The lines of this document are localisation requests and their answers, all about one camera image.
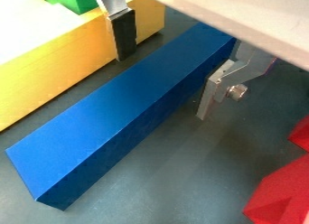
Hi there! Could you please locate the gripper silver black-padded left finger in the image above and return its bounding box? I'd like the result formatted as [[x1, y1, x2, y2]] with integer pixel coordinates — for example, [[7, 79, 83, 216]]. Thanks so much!
[[95, 0, 137, 61]]

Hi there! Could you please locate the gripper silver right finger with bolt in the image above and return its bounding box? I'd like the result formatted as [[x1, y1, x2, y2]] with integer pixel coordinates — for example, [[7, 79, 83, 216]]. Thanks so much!
[[197, 42, 277, 119]]

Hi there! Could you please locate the blue long block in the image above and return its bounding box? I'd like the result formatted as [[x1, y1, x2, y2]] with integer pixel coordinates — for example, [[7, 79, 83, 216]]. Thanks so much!
[[7, 23, 236, 210]]

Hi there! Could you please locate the yellow slotted board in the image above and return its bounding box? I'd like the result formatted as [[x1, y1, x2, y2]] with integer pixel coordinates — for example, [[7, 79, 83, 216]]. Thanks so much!
[[0, 0, 167, 133]]

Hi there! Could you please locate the green long block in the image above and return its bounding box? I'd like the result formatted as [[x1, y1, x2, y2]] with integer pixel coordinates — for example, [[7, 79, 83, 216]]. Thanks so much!
[[44, 0, 98, 14]]

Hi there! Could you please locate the red comb-shaped block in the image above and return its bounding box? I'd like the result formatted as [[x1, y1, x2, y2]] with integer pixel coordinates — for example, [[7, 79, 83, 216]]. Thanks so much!
[[242, 115, 309, 224]]

